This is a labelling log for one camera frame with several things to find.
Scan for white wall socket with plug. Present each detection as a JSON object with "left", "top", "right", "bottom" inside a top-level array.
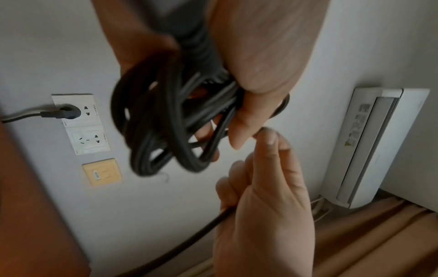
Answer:
[{"left": 51, "top": 93, "right": 100, "bottom": 128}]

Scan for white air conditioner pipe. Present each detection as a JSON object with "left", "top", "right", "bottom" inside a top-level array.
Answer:
[{"left": 311, "top": 197, "right": 333, "bottom": 223}]

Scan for person's right forearm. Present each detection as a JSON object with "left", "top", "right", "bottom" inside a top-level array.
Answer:
[{"left": 212, "top": 258, "right": 315, "bottom": 277}]

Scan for black plug with cord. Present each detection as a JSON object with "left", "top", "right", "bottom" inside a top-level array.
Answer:
[{"left": 0, "top": 105, "right": 81, "bottom": 124}]

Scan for white empty wall socket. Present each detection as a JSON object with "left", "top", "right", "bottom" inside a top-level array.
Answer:
[{"left": 70, "top": 125, "right": 111, "bottom": 156}]

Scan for person's right hand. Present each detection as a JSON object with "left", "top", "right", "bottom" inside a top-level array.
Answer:
[{"left": 212, "top": 127, "right": 316, "bottom": 260}]

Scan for beige curtain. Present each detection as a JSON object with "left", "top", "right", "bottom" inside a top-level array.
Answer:
[{"left": 309, "top": 195, "right": 438, "bottom": 277}]

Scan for beige wall socket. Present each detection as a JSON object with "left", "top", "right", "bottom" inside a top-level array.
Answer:
[{"left": 81, "top": 158, "right": 123, "bottom": 187}]

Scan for white air conditioner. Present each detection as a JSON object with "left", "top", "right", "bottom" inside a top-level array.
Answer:
[{"left": 320, "top": 87, "right": 431, "bottom": 209}]

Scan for person's left hand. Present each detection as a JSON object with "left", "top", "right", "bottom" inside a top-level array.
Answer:
[{"left": 92, "top": 0, "right": 329, "bottom": 163}]

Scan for black power cable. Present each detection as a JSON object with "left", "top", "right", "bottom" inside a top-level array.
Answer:
[{"left": 110, "top": 0, "right": 292, "bottom": 277}]

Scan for brown wooden furniture panel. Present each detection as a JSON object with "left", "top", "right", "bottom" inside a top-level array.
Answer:
[{"left": 0, "top": 106, "right": 92, "bottom": 277}]

